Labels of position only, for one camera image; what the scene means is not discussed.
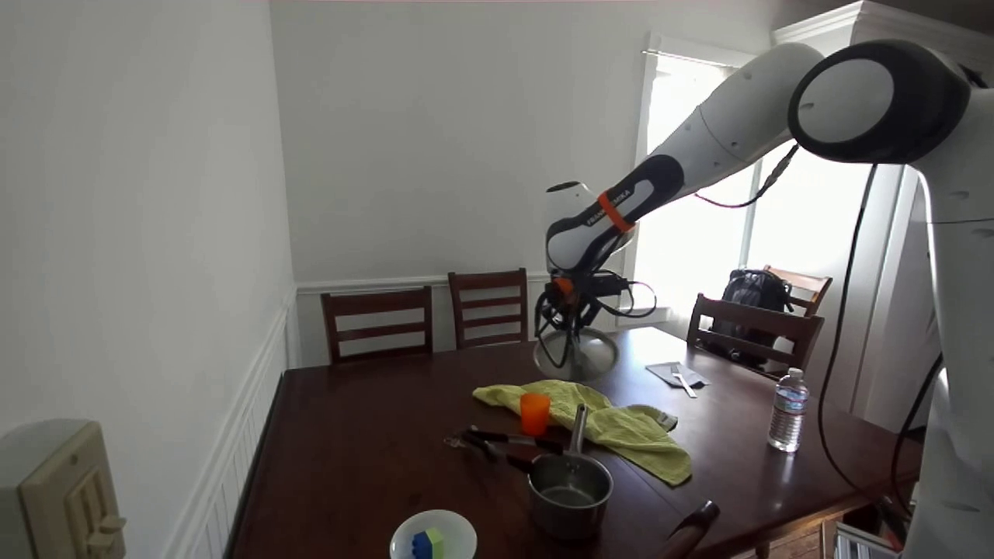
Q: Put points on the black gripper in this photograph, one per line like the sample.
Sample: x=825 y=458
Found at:
x=586 y=296

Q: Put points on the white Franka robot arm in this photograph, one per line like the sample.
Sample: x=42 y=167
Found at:
x=911 y=112

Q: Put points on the white bowl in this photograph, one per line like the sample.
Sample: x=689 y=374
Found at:
x=460 y=525

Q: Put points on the orange plastic cup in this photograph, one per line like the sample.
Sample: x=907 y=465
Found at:
x=534 y=414

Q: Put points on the white paper card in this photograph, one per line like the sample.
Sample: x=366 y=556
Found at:
x=668 y=370

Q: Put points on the dark wooden slat-back chair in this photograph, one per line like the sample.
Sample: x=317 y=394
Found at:
x=811 y=283
x=750 y=325
x=378 y=305
x=489 y=281

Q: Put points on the yellow-green towel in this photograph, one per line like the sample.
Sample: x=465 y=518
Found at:
x=641 y=437

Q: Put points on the bright window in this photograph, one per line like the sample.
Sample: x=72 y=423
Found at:
x=703 y=238

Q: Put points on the steel saucepan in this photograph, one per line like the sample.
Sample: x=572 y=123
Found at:
x=571 y=499

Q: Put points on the black bag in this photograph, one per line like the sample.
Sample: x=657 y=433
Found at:
x=756 y=286

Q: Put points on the dark wooden curved-top chair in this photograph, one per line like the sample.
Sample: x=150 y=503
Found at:
x=698 y=518

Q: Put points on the clear plastic water bottle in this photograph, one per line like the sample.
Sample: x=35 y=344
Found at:
x=788 y=417

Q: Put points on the green toy block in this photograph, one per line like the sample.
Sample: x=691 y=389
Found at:
x=440 y=543

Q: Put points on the blue toy block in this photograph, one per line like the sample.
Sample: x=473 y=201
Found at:
x=421 y=545

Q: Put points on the white upper cabinet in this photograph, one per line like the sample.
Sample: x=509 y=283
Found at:
x=888 y=20

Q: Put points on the beige wall light switch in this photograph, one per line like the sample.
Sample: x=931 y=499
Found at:
x=67 y=499

